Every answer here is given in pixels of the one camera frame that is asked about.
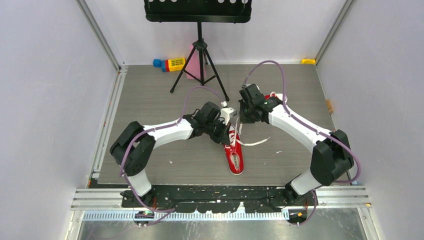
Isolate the red sneaker far right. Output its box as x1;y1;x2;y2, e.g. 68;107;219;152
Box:
265;91;288;104

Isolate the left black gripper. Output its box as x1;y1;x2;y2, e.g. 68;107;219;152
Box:
204;117;231;145

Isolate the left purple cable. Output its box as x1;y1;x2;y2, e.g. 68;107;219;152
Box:
119;86;228;227

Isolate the pink foam block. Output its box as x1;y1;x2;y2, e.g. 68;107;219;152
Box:
185;44;201;80

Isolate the purple cable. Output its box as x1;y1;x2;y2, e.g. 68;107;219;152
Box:
243;60;362;228
119;86;228;227

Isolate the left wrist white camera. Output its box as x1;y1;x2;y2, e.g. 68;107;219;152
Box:
220;101;237;125

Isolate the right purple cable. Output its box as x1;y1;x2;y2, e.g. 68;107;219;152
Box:
243;60;362;228

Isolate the colourful toy block stack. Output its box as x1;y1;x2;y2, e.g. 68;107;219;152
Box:
152;57;186;73

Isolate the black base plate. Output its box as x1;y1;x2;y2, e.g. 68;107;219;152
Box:
120;185;318;214

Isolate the small brown wall block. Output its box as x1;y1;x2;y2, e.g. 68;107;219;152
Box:
325;99;334;115

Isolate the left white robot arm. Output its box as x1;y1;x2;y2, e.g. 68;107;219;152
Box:
109;101;237;207

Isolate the red sneaker with laces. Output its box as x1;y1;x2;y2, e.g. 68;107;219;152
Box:
223;117;270;175

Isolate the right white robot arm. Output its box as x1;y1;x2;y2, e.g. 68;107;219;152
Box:
239;84;355;205

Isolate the black music stand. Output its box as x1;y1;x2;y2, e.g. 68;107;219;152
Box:
144;0;252;101

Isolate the yellow corner object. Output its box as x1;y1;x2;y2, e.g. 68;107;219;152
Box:
300;58;316;65

